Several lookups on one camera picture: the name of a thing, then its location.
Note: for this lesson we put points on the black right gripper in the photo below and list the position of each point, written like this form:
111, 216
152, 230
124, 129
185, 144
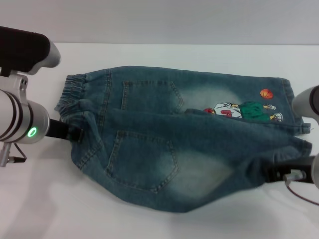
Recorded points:
289, 169

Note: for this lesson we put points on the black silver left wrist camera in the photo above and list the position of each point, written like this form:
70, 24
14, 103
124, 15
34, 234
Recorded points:
22, 49

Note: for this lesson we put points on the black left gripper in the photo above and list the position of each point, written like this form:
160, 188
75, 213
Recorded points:
59, 130

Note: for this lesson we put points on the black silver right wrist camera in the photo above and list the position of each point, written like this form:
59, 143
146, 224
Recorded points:
307, 102

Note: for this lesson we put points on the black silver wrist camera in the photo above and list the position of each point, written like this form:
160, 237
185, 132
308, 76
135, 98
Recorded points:
307, 102
22, 49

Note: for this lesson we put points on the blue denim shorts with print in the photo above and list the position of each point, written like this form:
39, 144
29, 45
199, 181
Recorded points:
189, 149

